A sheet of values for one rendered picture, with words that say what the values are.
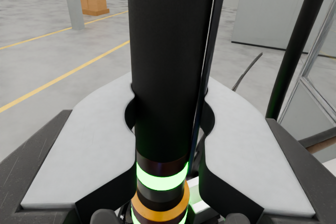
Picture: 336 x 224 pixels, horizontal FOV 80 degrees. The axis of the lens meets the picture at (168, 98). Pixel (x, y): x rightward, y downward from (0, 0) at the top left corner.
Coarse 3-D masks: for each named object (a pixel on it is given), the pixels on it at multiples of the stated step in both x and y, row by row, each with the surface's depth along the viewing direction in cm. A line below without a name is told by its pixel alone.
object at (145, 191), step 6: (138, 180) 13; (138, 186) 13; (144, 186) 12; (180, 186) 13; (144, 192) 13; (150, 192) 12; (156, 192) 12; (162, 192) 12; (168, 192) 12; (174, 192) 13; (180, 192) 13; (150, 198) 13; (156, 198) 12; (162, 198) 12; (168, 198) 13
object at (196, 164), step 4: (196, 156) 37; (200, 156) 38; (196, 160) 37; (196, 164) 38; (192, 168) 37; (196, 168) 39; (192, 172) 38; (196, 172) 39; (188, 176) 36; (192, 176) 38; (196, 176) 38; (216, 216) 30
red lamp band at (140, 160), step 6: (138, 156) 11; (186, 156) 12; (138, 162) 12; (144, 162) 11; (150, 162) 11; (156, 162) 11; (162, 162) 11; (168, 162) 11; (174, 162) 11; (180, 162) 11; (186, 162) 12; (144, 168) 11; (150, 168) 11; (156, 168) 11; (162, 168) 11; (168, 168) 11; (174, 168) 11; (180, 168) 12; (156, 174) 11; (162, 174) 11; (168, 174) 11
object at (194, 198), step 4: (192, 188) 18; (196, 188) 18; (192, 192) 17; (196, 192) 17; (192, 196) 17; (196, 196) 17; (192, 200) 17; (196, 200) 17; (200, 200) 17; (188, 204) 17; (192, 204) 17; (188, 208) 17
